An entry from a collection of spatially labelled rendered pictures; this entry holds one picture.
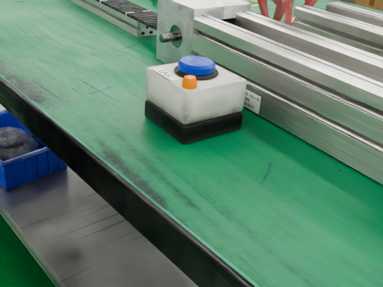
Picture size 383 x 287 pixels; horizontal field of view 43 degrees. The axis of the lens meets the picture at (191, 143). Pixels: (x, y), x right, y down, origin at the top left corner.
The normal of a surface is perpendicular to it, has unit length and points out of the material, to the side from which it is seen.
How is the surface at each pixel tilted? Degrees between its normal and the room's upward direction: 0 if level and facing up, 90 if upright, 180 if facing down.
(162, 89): 90
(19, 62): 0
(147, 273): 0
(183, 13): 90
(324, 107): 90
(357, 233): 0
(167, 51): 90
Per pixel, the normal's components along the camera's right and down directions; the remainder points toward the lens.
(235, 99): 0.58, 0.42
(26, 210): 0.07, -0.88
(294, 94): -0.81, 0.22
